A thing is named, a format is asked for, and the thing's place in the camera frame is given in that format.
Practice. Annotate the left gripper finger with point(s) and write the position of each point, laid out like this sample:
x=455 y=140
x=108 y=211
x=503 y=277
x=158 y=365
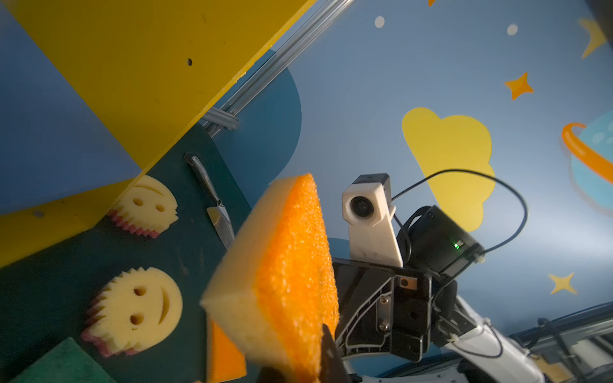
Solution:
x=332 y=369

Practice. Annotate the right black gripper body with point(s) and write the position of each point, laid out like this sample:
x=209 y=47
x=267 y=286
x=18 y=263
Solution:
x=393 y=310

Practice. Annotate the orange sponge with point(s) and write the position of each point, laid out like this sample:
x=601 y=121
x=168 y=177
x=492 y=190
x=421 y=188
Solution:
x=224 y=361
x=274 y=291

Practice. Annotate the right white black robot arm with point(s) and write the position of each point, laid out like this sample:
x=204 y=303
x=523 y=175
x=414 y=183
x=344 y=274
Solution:
x=433 y=239

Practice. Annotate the yellow smiley sponge near shelf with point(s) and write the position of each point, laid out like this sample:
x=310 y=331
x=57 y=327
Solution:
x=147 y=209

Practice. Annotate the yellow shelf with pink and blue boards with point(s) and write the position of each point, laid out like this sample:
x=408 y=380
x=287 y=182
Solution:
x=94 y=93

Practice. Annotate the metal trowel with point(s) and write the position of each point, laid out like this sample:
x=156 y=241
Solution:
x=217 y=213

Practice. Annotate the yellow smiley sponge centre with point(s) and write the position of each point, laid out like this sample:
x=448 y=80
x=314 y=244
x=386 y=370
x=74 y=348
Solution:
x=133 y=312

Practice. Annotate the green sponge centre upright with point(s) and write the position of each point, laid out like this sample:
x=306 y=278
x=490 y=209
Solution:
x=67 y=362

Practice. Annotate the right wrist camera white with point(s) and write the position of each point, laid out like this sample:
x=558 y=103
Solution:
x=368 y=209

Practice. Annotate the aluminium frame rail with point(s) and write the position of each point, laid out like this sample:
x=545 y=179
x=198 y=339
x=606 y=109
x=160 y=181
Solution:
x=309 y=27

